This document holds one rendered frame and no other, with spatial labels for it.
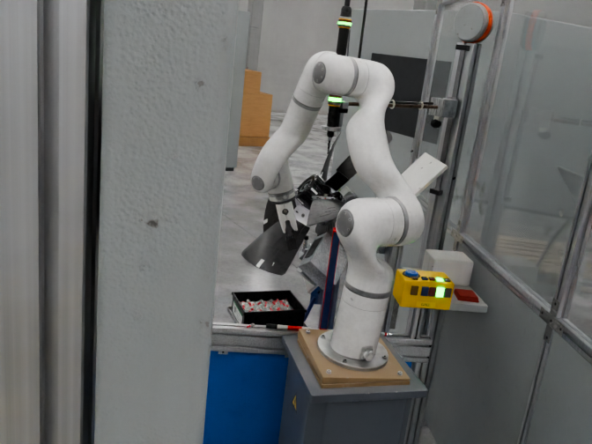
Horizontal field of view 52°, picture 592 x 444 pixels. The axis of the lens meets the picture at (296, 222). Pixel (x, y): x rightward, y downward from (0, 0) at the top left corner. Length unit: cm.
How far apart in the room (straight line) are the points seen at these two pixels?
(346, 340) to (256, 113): 896
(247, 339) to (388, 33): 330
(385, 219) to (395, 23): 341
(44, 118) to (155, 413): 14
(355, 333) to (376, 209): 33
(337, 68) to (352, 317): 62
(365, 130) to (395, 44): 322
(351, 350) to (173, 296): 132
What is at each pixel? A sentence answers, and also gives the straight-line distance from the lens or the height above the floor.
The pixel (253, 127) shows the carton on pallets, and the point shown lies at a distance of 1041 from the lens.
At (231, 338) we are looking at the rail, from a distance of 190.
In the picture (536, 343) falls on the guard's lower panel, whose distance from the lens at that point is 216.
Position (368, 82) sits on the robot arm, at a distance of 158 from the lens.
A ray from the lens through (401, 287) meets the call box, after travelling 189.
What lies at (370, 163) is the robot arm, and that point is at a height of 146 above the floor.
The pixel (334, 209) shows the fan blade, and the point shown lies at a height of 121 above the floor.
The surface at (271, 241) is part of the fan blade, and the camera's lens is 217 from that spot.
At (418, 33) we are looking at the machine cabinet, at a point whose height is 189.
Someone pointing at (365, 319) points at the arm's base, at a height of 108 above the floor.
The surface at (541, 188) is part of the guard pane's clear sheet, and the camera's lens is 221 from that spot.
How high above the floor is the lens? 171
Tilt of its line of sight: 16 degrees down
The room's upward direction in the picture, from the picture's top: 7 degrees clockwise
